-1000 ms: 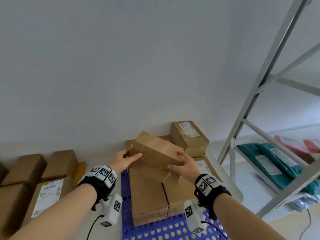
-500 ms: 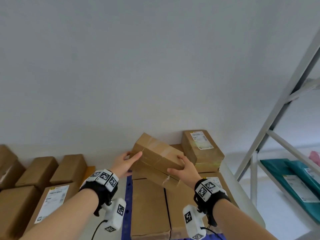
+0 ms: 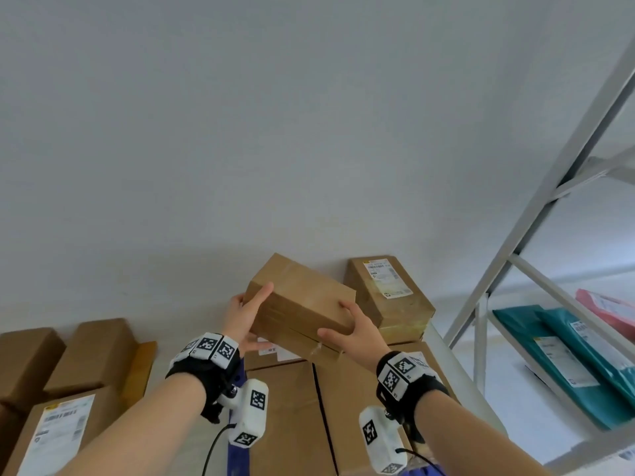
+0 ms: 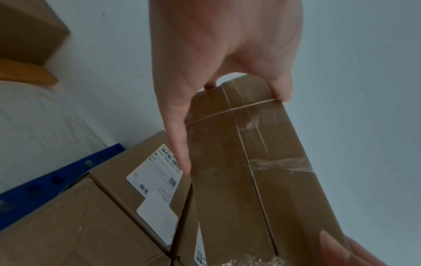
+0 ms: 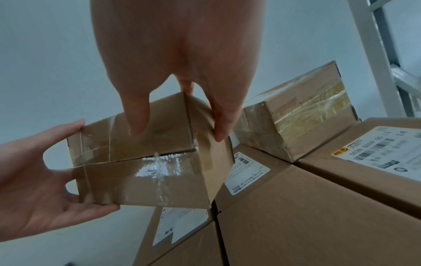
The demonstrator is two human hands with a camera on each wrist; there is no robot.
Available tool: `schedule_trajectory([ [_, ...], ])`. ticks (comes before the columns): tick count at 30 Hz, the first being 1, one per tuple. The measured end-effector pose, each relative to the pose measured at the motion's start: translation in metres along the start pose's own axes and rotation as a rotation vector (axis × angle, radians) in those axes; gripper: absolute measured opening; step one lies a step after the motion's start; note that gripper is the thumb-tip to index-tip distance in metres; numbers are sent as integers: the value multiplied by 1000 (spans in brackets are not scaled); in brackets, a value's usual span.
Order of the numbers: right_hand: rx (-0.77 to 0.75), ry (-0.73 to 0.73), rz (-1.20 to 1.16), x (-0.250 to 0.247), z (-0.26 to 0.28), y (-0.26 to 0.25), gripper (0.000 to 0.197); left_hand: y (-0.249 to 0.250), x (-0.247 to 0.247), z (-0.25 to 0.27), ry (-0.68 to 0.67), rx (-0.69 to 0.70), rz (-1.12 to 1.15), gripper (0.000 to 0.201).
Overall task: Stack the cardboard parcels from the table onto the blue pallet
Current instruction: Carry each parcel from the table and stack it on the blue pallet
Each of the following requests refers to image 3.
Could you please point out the person's right hand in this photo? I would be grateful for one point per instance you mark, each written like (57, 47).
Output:
(362, 347)

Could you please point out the person's left hand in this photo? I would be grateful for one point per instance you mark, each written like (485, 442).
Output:
(238, 322)

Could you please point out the taped labelled brown parcel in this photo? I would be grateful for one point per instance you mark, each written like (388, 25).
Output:
(397, 307)

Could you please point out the wide plain brown parcel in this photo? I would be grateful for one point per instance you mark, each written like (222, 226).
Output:
(302, 297)

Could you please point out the blue perforated plastic pallet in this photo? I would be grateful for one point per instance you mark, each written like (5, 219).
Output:
(235, 461)

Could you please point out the pile of brown cardboard parcels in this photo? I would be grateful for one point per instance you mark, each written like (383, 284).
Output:
(94, 351)

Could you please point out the person's right forearm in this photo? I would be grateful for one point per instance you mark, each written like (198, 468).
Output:
(471, 441)

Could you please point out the person's left forearm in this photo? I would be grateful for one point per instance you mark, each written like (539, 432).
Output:
(139, 431)

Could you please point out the black wristband with marker tags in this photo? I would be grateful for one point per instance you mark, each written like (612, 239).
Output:
(421, 396)
(208, 386)

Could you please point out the orange wooden table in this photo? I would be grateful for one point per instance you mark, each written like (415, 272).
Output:
(139, 371)

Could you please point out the white low table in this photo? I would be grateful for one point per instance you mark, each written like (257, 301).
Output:
(476, 391)

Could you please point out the teal mailer bag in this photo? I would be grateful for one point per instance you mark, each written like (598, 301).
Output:
(555, 322)
(516, 322)

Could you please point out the grey metal shelf rack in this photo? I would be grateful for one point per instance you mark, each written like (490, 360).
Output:
(553, 193)

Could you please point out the pink mailer bag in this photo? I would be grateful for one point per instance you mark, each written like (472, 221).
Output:
(605, 307)

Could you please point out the white marker-tagged wrist camera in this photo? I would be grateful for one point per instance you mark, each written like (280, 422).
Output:
(248, 416)
(382, 441)

